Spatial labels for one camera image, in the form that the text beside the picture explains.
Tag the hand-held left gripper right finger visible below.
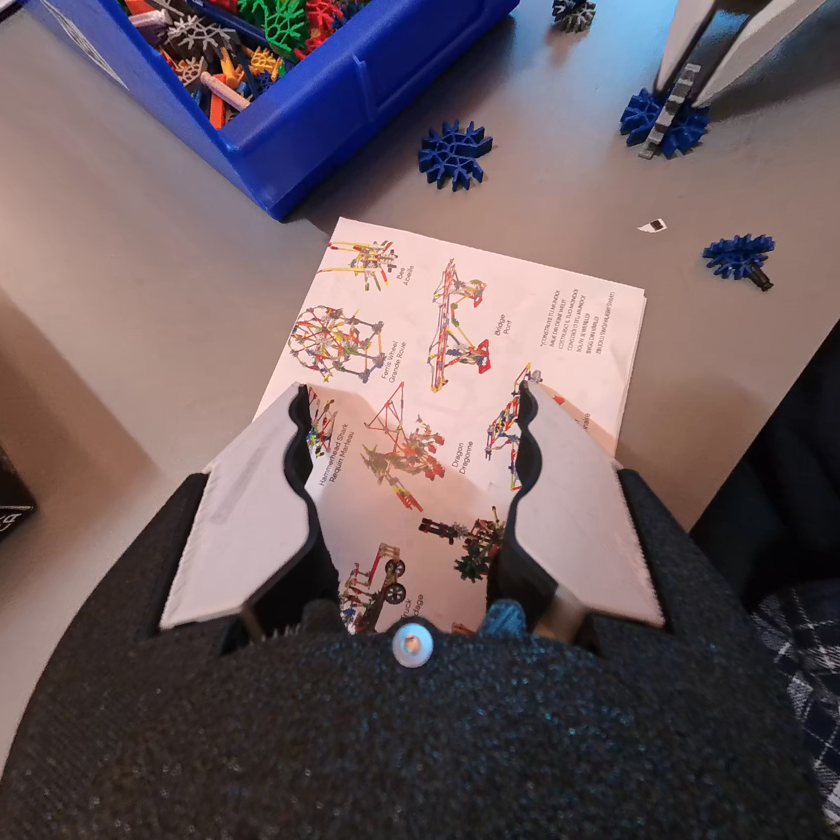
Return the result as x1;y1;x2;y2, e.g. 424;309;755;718
489;378;665;628

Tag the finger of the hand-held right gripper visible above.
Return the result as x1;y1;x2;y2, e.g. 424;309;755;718
654;0;719;98
693;0;840;109

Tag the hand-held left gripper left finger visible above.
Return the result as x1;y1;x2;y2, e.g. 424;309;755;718
158;384;324;631

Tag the small blue toy piece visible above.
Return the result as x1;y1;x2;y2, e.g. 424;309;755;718
418;121;496;193
620;86;712;161
703;234;775;283
552;0;598;32

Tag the paper sheet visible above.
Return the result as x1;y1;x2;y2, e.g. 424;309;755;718
256;217;648;634

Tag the person's dark printed shirt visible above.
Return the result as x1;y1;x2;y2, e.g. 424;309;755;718
689;322;840;631

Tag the black box with red print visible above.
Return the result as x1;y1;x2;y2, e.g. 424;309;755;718
0;447;38;539

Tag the person's plaid shirt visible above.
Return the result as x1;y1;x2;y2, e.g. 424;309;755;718
751;578;840;802

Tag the blue plastic bin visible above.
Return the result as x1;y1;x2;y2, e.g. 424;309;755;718
27;0;519;221

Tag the pile of colourful toy pieces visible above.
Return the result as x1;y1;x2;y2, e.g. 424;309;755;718
119;0;375;132

